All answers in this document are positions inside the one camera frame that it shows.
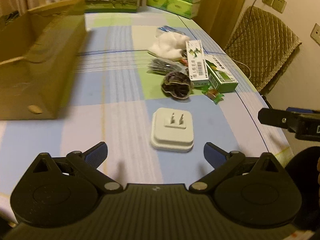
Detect white knitted sock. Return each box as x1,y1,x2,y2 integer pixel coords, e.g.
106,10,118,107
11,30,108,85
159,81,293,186
148,32,190,61

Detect blue clear plastic box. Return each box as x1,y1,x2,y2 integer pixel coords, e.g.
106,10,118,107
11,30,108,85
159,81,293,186
156,25,186,37

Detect white power adapter plug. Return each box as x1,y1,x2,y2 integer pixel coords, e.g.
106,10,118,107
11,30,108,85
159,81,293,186
150,107,194,152

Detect green wrapped candy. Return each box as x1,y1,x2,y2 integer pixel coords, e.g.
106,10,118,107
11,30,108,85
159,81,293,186
202,85,224,105

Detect quilted brown chair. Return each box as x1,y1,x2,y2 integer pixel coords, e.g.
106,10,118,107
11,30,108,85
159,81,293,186
224,6,302,95

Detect white green medicine box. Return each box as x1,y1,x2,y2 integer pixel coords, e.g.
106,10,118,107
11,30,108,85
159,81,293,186
185,40,209,87

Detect dark foil packet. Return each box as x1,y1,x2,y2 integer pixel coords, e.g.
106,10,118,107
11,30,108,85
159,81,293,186
148,58,188,75

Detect brown cardboard box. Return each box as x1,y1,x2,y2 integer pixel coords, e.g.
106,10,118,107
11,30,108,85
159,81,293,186
1,0,87,120

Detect wall socket panel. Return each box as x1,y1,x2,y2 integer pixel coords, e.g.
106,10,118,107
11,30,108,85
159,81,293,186
262,0,287,13

